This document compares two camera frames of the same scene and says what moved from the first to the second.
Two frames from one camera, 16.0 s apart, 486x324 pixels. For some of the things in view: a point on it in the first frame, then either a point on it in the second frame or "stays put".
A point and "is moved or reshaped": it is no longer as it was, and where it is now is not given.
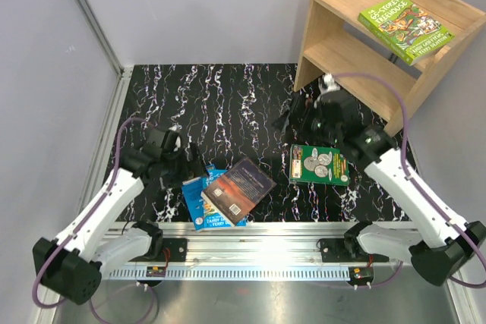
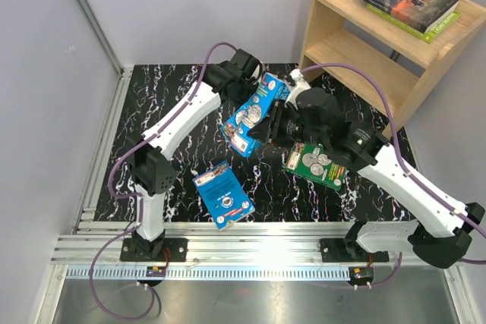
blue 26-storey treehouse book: [213, 220] to [250, 111]
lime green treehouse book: [405, 27] is moved or reshaped
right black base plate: [335, 250] stays put
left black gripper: [197, 165] to [252, 84]
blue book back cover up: [193, 189] to [223, 196]
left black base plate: [178, 249] stays put
